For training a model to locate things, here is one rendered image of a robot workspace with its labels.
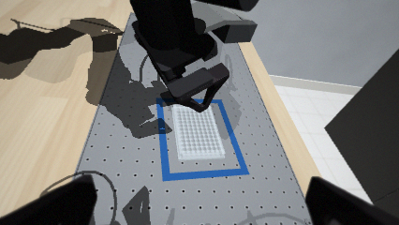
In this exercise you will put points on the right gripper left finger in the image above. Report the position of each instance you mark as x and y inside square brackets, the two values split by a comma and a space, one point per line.
[71, 204]

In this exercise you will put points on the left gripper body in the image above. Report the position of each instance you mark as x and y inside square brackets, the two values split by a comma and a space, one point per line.
[174, 33]

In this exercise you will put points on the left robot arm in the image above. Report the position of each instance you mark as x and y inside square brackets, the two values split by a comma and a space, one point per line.
[239, 32]

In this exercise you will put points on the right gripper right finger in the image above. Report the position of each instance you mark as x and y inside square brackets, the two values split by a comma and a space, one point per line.
[329, 204]

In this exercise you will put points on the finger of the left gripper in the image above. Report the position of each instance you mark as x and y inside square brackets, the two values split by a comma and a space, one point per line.
[138, 39]
[220, 74]

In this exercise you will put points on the blue taped rectangular outline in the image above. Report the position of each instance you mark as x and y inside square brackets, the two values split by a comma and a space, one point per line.
[167, 176]

